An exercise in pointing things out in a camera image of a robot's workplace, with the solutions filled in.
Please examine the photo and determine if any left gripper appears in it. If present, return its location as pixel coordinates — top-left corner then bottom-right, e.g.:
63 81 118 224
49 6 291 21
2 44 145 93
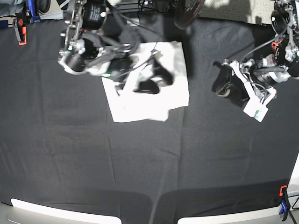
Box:
212 59 277 122

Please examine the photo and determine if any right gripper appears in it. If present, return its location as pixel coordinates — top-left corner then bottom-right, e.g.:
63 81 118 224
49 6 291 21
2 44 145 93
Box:
102 43 175 96

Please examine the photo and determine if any white printed t-shirt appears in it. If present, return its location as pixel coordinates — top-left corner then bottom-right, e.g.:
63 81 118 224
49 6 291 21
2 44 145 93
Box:
88 41 190 123

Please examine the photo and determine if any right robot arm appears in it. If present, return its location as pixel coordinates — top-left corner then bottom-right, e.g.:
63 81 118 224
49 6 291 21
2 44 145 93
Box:
58 0 174 94

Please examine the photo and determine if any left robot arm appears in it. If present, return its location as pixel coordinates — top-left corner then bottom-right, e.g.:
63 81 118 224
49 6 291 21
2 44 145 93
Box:
216 0 299 122

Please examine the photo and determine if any black table cloth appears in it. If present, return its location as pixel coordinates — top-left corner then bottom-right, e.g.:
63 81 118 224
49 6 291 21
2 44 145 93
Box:
0 15 299 224

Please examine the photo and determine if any blue clamp far left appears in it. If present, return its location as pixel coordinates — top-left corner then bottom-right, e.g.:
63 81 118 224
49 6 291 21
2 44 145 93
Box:
26 0 41 23

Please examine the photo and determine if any red black clamp far left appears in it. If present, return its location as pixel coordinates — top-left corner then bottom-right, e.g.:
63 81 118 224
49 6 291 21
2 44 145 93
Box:
13 18 27 46

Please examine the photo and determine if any red blue clamp near right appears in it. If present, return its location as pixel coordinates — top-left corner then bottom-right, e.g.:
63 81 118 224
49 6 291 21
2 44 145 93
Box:
279 185 290 222

